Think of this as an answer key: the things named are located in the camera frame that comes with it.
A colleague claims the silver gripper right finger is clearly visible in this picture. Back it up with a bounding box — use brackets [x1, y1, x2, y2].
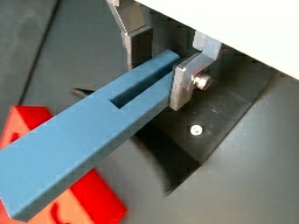
[170, 31, 222, 111]

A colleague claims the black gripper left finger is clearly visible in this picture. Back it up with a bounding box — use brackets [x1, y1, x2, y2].
[107, 0, 154, 69]

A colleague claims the blue double-square peg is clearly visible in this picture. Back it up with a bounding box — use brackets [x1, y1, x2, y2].
[0, 50, 181, 221]

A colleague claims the black regrasp stand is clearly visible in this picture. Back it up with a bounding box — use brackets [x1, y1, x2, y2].
[73, 46, 277, 198]

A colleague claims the red shape-sorting board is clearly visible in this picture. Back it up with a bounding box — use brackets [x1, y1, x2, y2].
[0, 105, 127, 224]

